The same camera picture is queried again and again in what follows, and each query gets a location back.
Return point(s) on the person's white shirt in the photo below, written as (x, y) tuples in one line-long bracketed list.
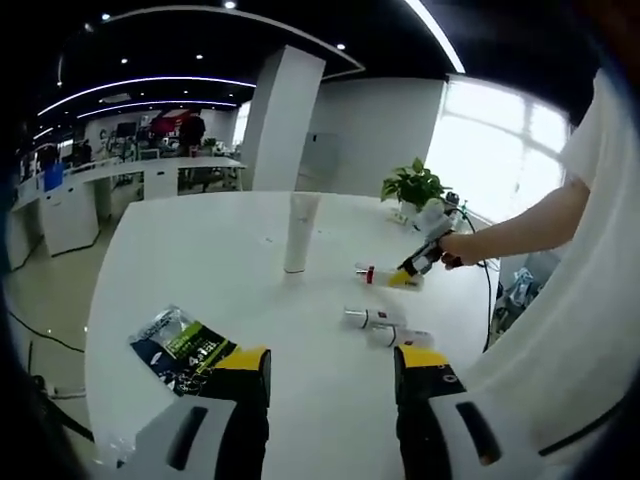
[(575, 325)]

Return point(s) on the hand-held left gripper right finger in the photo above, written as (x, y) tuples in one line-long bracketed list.
[(440, 430)]

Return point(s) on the bright window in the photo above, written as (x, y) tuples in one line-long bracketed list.
[(490, 150)]

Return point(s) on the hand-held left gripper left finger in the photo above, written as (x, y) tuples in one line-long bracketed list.
[(200, 440)]

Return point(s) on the white skincare tube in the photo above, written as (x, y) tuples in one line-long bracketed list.
[(301, 235)]

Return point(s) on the row of white desks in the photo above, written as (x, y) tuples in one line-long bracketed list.
[(70, 210)]

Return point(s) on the blue bin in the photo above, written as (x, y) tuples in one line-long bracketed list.
[(54, 177)]

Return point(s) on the white cabinet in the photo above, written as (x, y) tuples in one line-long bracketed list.
[(320, 160)]

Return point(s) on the dark-capped water bottle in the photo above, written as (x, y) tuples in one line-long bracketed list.
[(451, 200)]

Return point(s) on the red board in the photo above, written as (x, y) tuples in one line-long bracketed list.
[(165, 122)]

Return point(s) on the red-collared white skincare spray bottle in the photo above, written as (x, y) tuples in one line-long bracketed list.
[(370, 274)]

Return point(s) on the green potted plant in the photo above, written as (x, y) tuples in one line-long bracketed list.
[(412, 182)]

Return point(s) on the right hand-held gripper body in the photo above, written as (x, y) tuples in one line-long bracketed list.
[(434, 217)]

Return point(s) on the clear plastic skincare packet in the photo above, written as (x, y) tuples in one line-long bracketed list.
[(115, 450)]

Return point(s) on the clear-capped white skincare bottle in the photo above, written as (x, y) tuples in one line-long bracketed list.
[(400, 336), (380, 317)]

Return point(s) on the green skincare sachet packet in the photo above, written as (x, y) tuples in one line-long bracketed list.
[(175, 340)]

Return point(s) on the person's right hand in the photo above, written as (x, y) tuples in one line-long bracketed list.
[(460, 250)]

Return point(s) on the white power socket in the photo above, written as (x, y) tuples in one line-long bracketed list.
[(397, 218)]

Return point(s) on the curved ceiling light strip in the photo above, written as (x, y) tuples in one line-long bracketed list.
[(450, 47)]

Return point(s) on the small green spray bottle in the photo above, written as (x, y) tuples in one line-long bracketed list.
[(465, 210)]

